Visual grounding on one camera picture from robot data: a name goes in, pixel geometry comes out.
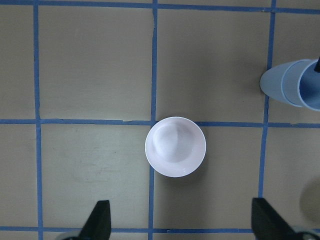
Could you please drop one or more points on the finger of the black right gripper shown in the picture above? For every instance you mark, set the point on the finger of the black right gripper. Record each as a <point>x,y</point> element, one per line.
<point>317,66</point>

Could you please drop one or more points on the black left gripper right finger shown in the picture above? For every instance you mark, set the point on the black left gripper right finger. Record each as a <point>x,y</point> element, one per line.
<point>267,224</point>

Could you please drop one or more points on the pink bowl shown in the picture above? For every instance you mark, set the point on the pink bowl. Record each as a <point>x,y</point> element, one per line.
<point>175,147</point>

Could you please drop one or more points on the blue cup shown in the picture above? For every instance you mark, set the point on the blue cup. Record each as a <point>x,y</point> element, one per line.
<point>301,85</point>
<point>271,82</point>

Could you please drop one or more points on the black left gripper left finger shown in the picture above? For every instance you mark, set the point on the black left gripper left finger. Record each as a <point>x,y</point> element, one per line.
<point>98,225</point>

